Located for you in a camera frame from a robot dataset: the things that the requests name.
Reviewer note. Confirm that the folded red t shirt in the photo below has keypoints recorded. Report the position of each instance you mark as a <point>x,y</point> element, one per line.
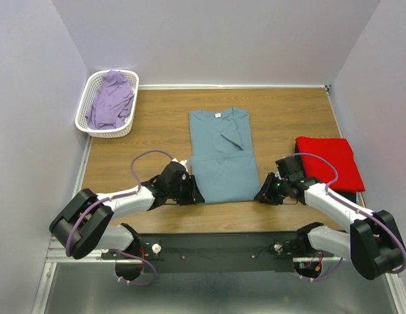
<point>324,158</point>

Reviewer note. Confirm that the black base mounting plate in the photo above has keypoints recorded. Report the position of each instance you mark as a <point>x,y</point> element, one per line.
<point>219,252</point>

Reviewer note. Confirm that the folded black t shirt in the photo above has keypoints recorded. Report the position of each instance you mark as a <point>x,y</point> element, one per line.
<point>350,196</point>

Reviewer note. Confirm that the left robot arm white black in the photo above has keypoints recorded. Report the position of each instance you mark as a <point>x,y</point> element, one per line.
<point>83,224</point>

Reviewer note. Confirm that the purple t shirt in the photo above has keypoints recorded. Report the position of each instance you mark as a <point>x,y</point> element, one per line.
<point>112,104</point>

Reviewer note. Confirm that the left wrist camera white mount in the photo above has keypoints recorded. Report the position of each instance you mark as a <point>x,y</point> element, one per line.
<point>187,164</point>

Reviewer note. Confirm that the blue-grey t shirt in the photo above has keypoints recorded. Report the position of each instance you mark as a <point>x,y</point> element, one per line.
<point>223,159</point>

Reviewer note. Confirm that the aluminium extrusion frame rail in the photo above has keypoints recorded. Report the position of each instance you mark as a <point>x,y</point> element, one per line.
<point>56,255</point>

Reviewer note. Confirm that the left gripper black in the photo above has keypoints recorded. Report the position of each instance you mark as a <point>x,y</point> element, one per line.
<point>194,195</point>

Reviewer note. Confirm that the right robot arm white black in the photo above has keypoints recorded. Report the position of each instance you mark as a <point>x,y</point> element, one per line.
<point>370,240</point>

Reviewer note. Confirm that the white perforated plastic basket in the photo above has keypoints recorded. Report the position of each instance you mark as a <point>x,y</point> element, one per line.
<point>92,87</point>

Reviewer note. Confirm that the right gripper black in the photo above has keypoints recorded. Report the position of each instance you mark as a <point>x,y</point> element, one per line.
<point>266,195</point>

